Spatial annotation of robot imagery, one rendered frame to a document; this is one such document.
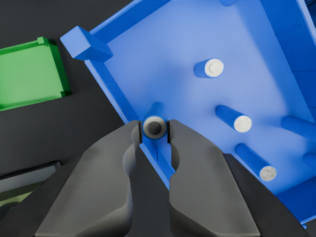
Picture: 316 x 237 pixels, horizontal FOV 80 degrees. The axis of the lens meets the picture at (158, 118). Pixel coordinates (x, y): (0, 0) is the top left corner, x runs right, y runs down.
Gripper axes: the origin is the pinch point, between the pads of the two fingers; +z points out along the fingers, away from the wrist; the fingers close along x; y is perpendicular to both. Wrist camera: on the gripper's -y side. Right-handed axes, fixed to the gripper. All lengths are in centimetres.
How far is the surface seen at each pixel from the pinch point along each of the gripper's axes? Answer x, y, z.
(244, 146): 10.8, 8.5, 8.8
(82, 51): -6.2, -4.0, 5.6
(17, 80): -55, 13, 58
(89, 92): -28, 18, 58
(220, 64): 5.8, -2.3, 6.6
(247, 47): 10.7, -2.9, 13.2
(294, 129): 15.8, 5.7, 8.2
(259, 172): 10.2, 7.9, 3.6
